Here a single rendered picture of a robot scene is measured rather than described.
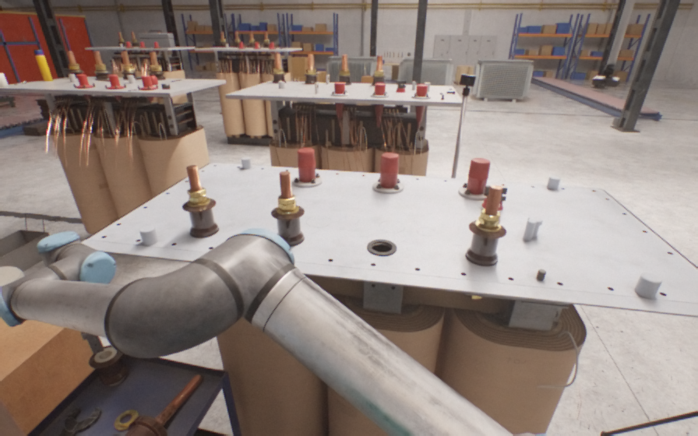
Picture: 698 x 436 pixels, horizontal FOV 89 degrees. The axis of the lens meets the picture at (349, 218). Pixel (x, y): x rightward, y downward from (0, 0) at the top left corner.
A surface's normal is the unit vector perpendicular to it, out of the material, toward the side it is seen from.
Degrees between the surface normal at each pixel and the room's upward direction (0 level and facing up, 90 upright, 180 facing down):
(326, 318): 28
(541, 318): 90
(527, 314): 90
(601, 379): 0
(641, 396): 0
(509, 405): 90
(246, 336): 90
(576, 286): 0
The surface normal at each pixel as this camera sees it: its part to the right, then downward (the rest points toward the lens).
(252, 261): 0.39, -0.54
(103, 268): 0.92, 0.18
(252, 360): -0.17, 0.44
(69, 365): 0.99, 0.08
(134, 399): 0.00, -0.89
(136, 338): -0.04, 0.25
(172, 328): 0.25, 0.16
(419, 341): 0.27, 0.44
